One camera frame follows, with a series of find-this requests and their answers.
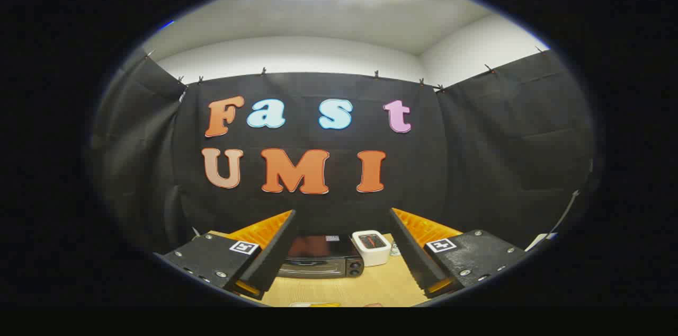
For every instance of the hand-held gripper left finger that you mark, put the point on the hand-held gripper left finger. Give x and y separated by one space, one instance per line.
275 251

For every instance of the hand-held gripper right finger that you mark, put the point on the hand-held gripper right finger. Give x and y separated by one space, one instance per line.
413 251

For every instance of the black toaster oven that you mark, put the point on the black toaster oven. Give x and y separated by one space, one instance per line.
323 259

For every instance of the small white bottle green label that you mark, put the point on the small white bottle green label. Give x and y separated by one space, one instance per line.
396 249

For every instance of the white box with dark label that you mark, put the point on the white box with dark label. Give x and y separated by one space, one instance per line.
373 251

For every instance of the white oval plate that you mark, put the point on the white oval plate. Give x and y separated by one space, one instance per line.
299 304

